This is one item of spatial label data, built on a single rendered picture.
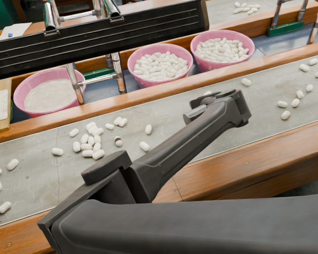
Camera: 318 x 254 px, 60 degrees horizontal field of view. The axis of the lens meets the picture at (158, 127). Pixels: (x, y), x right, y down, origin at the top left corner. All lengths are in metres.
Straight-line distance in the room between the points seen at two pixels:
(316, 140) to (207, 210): 0.74
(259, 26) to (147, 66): 0.62
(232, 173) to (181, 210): 0.57
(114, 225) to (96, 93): 0.96
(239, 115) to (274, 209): 0.46
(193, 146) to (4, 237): 0.52
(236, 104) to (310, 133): 0.35
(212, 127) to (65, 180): 0.48
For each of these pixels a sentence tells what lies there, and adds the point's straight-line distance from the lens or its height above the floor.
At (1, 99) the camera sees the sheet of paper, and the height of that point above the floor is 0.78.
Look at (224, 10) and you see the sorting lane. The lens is 1.62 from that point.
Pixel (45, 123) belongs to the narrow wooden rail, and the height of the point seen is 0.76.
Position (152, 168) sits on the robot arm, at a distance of 0.41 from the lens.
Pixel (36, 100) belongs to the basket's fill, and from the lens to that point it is 1.16.
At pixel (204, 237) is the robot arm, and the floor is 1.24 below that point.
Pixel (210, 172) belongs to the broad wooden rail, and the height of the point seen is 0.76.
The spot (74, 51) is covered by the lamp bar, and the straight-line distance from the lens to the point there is 0.69.
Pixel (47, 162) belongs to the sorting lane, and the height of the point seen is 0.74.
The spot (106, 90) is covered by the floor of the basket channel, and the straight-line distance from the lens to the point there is 1.18.
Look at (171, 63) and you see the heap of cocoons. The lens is 1.20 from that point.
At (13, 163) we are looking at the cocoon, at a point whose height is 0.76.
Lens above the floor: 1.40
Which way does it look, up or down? 47 degrees down
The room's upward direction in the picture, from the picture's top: 5 degrees counter-clockwise
